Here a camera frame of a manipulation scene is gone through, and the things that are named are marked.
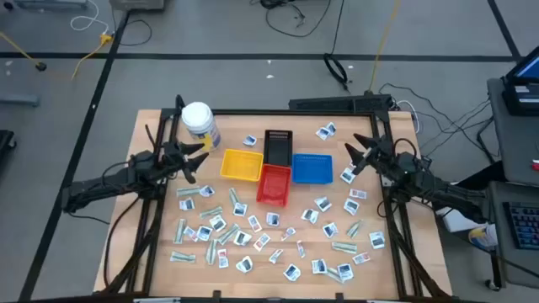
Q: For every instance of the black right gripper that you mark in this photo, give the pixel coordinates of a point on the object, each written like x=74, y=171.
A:
x=387, y=155

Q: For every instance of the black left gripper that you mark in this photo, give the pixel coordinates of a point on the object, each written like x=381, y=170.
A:
x=172, y=160

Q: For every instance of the green striped bandage strip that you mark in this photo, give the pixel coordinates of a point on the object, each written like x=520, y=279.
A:
x=333, y=275
x=182, y=257
x=228, y=234
x=180, y=231
x=354, y=229
x=234, y=197
x=211, y=212
x=211, y=252
x=344, y=248

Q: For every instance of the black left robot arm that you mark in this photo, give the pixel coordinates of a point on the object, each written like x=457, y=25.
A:
x=105, y=183

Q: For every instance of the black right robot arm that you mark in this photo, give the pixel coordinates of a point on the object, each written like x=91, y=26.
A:
x=446, y=191

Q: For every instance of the scattered small candy packets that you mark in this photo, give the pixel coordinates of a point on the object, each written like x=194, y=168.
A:
x=188, y=191

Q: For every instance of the yellow wipes canister white lid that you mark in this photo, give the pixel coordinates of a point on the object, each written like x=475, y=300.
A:
x=198, y=118

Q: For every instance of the yellow plastic basket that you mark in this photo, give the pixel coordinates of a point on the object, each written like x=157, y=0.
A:
x=242, y=165

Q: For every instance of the blue plastic basket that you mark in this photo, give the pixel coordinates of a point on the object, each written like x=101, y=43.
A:
x=311, y=168

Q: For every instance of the black perforated box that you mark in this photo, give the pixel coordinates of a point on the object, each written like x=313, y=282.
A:
x=337, y=103

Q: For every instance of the black plastic basket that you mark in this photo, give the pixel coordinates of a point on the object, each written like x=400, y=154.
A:
x=278, y=147

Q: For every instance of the red plastic basket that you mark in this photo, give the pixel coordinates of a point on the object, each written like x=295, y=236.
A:
x=273, y=185

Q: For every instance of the white box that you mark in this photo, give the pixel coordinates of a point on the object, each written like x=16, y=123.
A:
x=457, y=223

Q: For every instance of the wipes canister on floor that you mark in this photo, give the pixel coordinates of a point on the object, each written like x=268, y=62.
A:
x=482, y=237

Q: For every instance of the grey cart top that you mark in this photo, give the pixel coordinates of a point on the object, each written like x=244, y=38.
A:
x=511, y=143

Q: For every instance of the grey equipment case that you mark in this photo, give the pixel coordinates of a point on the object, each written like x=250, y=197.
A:
x=137, y=4

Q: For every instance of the black laptop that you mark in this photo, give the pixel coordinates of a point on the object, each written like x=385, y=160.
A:
x=520, y=99

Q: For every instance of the small red object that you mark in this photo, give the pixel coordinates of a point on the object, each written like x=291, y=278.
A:
x=536, y=165

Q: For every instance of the black round floor plug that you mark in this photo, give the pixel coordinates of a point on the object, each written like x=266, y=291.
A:
x=41, y=66

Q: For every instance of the black keyboard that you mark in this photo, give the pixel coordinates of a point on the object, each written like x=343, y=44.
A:
x=524, y=225

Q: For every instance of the grey table foot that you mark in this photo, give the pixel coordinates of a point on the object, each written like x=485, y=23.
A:
x=19, y=100

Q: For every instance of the grey desk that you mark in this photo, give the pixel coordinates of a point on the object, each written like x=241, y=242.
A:
x=505, y=269

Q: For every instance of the grey metal bar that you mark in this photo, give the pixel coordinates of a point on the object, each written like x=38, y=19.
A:
x=50, y=3

